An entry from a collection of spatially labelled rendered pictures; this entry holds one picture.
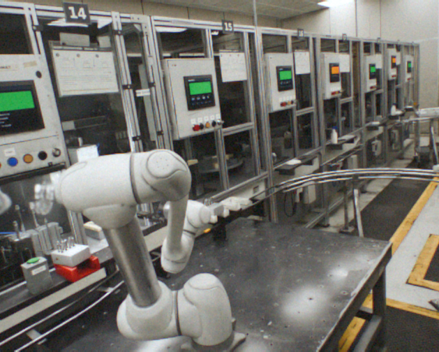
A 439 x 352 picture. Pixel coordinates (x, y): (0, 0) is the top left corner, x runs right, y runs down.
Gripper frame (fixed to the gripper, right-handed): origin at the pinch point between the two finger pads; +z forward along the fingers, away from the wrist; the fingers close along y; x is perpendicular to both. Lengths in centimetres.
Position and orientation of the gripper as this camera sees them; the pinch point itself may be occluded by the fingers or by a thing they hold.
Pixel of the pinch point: (140, 204)
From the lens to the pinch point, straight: 168.8
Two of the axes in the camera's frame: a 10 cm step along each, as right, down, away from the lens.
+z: -7.6, -0.6, 6.4
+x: -6.3, 2.6, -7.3
